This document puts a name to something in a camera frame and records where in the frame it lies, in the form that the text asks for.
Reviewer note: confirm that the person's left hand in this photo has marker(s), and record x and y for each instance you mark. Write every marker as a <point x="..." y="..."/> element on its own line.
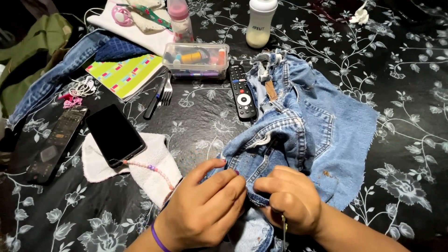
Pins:
<point x="196" y="210"/>

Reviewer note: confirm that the person's right hand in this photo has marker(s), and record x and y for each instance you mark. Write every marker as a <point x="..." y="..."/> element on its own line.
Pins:
<point x="297" y="203"/>

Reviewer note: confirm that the person's right fingers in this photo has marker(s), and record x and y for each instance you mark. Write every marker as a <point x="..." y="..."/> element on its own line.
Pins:
<point x="271" y="185"/>

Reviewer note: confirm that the cut blue denim jeans piece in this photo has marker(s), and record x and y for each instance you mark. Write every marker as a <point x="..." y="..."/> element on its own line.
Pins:
<point x="325" y="129"/>

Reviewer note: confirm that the white knit cloth under phone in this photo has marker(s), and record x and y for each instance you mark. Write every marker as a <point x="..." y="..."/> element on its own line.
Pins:
<point x="154" y="164"/>

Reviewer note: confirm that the purple wristband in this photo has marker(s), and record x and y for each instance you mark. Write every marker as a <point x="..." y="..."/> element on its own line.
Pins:
<point x="158" y="238"/>

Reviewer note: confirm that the purple pen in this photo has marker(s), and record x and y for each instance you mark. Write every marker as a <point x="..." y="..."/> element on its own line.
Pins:
<point x="196" y="74"/>

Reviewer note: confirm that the silver metal fork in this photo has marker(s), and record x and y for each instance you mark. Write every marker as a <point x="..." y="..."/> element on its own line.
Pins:
<point x="166" y="92"/>

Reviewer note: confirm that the black pen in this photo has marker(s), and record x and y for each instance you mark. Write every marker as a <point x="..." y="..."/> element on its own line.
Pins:
<point x="154" y="101"/>

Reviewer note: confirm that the clear plastic sewing box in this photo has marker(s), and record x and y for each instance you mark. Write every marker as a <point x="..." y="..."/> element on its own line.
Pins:
<point x="196" y="61"/>

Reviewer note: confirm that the yellow thread spool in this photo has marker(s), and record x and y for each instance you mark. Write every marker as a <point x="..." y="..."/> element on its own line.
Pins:
<point x="191" y="57"/>

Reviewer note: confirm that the black floral tablecloth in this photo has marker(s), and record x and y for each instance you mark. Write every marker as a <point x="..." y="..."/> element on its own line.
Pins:
<point x="402" y="105"/>

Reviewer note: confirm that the white baby bottle with milk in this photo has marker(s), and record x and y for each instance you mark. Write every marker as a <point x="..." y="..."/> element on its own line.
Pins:
<point x="260" y="24"/>

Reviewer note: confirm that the black smartphone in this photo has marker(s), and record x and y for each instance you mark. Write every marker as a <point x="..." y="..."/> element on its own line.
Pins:
<point x="113" y="134"/>

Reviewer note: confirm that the green striped notebook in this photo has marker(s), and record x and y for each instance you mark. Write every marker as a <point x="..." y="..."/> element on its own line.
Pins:
<point x="122" y="75"/>

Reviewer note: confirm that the baby bottle with pink cap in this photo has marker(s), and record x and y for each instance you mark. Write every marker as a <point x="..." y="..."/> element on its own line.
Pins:
<point x="180" y="21"/>

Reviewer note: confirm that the crumpled white tissue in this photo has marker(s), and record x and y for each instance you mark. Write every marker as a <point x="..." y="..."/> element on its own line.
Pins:
<point x="360" y="15"/>

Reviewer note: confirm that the white folded cloth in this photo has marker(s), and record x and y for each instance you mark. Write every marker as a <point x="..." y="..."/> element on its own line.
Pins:
<point x="140" y="36"/>

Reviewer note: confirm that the cream knit baby garment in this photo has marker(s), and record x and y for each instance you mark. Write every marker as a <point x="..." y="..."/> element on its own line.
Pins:
<point x="148" y="22"/>

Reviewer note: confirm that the dark blue waffle cloth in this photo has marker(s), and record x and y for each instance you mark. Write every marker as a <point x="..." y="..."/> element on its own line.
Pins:
<point x="117" y="49"/>

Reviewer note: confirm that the green dotted pacifier ribbon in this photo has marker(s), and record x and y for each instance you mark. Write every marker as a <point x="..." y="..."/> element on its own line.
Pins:
<point x="154" y="15"/>

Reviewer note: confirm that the white earphones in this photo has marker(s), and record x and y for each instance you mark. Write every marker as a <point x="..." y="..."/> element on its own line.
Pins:
<point x="82" y="87"/>

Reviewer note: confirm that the pink lace trim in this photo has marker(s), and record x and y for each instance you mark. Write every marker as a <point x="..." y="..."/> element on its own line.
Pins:
<point x="71" y="101"/>

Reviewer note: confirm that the black remote in clear cover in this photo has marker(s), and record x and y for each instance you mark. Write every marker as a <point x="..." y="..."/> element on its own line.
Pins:
<point x="57" y="143"/>

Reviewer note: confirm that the pink pacifier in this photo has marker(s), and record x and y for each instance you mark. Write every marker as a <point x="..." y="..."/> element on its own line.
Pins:
<point x="121" y="15"/>

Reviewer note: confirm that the long blue denim strip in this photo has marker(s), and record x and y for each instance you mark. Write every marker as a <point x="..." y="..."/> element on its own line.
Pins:
<point x="52" y="77"/>

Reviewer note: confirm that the olive green bag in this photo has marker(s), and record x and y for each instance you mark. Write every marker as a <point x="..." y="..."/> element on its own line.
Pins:
<point x="31" y="49"/>

